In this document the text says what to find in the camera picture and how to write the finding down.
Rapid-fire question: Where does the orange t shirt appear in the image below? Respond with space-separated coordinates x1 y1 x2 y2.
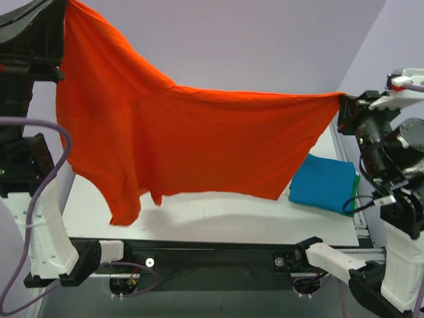
56 1 340 226

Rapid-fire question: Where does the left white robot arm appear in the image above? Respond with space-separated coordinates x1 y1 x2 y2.
1 1 134 288

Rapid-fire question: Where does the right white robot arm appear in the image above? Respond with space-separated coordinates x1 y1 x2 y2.
293 90 423 317

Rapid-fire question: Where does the folded green t shirt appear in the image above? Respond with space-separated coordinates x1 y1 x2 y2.
350 172 360 211

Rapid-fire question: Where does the folded blue t shirt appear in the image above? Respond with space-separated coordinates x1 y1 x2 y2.
288 154 357 215

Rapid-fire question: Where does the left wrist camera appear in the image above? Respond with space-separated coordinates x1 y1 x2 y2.
368 68 423 111

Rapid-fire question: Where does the aluminium mounting rail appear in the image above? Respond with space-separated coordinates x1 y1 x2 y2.
90 248 386 278

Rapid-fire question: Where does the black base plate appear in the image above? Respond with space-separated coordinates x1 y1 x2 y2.
94 238 335 292

